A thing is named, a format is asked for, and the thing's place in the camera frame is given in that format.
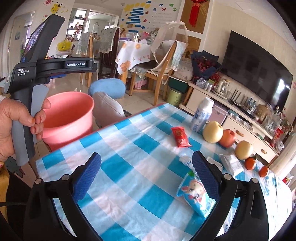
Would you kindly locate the yellow bag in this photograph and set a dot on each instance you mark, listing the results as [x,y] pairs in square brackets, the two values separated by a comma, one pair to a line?
[64,45]

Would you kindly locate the yellow pear right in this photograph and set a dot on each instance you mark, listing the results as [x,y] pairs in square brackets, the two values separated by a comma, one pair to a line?
[243,150]

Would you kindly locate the blue cow snack packet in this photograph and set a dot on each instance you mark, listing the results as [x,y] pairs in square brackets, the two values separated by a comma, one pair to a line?
[195,194]

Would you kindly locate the red snack packet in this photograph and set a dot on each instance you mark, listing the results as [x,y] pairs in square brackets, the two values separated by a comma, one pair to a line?
[180,137]

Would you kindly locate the black flat television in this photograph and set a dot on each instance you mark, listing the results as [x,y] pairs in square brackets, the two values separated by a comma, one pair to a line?
[255,68]

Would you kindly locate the white orange-print table cover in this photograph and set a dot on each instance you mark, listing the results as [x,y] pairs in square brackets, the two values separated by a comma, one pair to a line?
[131,54]

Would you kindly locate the pink plastic bucket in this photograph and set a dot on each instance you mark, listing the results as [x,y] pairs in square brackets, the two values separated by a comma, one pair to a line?
[68,119]

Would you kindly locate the white tissue pack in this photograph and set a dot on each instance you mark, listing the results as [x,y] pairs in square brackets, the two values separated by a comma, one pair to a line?
[231,164]

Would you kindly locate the person's left hand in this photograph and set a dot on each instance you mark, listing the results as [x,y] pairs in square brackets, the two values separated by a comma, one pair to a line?
[13,110]

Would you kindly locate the beige sofa cushion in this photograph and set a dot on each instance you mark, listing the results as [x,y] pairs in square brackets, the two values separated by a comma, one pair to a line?
[106,110]

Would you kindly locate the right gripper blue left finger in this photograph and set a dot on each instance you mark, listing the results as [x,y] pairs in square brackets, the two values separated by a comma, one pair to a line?
[84,175]

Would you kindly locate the pink storage box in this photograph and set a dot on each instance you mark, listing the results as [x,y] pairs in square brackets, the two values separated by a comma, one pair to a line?
[219,114]

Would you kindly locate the blue cushion stool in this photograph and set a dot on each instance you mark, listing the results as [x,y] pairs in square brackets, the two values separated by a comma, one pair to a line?
[113,87]

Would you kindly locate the dark wooden chair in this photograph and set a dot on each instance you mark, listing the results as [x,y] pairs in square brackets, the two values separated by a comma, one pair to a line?
[108,48]

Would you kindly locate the blue white checkered tablecloth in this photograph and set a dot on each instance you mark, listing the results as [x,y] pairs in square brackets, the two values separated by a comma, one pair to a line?
[133,196]

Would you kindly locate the yellow pear near bottle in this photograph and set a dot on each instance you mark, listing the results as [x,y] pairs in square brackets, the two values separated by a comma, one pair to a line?
[213,132]

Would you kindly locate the white TV cabinet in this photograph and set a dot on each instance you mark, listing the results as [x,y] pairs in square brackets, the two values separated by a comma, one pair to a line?
[245,128]

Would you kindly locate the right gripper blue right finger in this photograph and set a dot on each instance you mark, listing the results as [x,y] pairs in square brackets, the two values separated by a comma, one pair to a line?
[206,173]

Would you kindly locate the red apple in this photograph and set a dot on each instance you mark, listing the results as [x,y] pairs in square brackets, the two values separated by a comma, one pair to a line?
[228,138]

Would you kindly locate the green waste bin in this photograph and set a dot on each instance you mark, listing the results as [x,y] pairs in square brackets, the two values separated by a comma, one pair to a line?
[174,97]

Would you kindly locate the white plastic milk bottle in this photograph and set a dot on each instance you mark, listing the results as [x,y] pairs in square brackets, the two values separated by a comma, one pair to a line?
[202,114]

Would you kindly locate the light wooden chair left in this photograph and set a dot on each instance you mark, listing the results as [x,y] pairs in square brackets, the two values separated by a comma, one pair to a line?
[85,50]

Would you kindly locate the wooden dining chair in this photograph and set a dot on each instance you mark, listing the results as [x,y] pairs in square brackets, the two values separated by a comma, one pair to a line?
[157,74]

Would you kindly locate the orange tangerine with leaf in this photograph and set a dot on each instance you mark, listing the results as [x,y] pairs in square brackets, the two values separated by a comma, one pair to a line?
[250,163]

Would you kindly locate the dark blue flower bouquet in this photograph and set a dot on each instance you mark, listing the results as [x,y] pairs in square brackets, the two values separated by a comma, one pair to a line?
[204,64]

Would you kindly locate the small orange tangerine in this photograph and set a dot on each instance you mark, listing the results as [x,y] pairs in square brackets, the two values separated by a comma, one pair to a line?
[263,172]

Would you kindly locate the white electric kettle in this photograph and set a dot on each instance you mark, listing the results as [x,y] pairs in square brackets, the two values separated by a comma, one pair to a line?
[221,89]

